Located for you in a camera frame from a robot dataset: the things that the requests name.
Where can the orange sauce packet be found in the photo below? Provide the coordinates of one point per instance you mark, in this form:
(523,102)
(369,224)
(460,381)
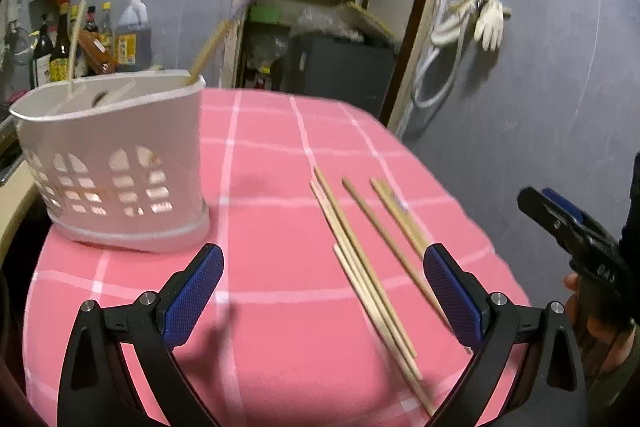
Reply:
(97,54)

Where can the thin wooden chopstick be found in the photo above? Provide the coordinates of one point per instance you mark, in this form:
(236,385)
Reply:
(75,52)

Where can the black cabinet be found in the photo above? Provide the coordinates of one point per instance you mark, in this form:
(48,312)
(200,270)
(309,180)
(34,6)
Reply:
(340,72)

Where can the clear plastic bag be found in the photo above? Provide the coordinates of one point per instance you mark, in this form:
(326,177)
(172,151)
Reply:
(330,22)

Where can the oil jug with yellow label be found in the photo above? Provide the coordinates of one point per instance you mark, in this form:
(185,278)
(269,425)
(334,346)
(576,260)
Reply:
(132,37)

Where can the beige countertop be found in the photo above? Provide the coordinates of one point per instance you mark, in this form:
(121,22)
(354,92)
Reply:
(15,207)

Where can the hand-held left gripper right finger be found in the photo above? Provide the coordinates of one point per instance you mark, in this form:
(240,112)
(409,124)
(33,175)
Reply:
(452,297)

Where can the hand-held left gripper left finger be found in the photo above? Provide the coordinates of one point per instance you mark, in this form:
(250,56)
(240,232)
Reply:
(197,292)

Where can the white plastic utensil basket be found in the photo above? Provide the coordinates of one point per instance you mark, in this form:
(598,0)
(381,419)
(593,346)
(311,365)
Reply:
(150,122)

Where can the sauce bottle yellow cap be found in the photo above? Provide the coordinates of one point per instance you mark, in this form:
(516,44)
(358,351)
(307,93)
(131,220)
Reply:
(106,29)

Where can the green box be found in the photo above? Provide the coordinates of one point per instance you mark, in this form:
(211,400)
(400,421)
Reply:
(264,13)

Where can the white rubber gloves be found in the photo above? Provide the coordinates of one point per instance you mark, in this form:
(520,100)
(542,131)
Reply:
(491,24)

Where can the person's right forearm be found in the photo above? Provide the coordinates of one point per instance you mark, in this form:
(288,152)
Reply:
(617,382)

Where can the wooden door frame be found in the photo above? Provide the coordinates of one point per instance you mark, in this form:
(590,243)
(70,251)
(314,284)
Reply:
(430,7)

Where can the dark bottle with yellow label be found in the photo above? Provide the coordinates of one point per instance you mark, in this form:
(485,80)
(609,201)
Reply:
(60,52)

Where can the dark wine bottle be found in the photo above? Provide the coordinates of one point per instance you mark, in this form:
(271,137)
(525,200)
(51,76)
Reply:
(42,57)

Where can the pink checked tablecloth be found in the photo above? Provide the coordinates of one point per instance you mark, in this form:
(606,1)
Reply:
(280,157)

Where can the person's right hand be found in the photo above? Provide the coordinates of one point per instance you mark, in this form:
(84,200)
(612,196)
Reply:
(607,337)

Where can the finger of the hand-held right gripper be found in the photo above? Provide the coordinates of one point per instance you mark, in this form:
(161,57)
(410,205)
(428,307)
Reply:
(557,201)
(537,209)

